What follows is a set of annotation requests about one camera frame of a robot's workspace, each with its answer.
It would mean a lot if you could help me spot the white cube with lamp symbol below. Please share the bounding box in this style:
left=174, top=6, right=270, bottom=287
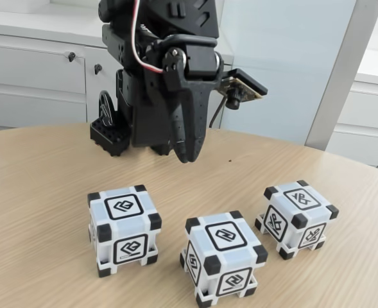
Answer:
left=254, top=179, right=339, bottom=261

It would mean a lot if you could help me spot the white cube with zigzag symbol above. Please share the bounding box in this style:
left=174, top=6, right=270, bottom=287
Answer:
left=179, top=210, right=269, bottom=305

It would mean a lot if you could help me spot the black round clamp knob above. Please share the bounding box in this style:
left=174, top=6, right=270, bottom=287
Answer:
left=98, top=90, right=116, bottom=128

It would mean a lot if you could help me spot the white cube with paperclip symbol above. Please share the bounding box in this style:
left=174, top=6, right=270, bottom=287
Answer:
left=87, top=184, right=163, bottom=278

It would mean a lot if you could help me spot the white drawer cabinet with locks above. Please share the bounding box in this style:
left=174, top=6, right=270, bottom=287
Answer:
left=0, top=31, right=234, bottom=133

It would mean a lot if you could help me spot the white low cabinet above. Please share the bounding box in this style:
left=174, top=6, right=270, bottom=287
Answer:
left=325, top=72, right=378, bottom=176

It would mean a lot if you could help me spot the black camera cable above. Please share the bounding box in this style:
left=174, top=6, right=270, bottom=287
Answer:
left=209, top=94, right=227, bottom=129

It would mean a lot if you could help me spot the red and white servo cable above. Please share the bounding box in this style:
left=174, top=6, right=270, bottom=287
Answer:
left=131, top=0, right=166, bottom=74

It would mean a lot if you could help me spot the grey metal post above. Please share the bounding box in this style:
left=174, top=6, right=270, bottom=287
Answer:
left=305, top=0, right=378, bottom=151

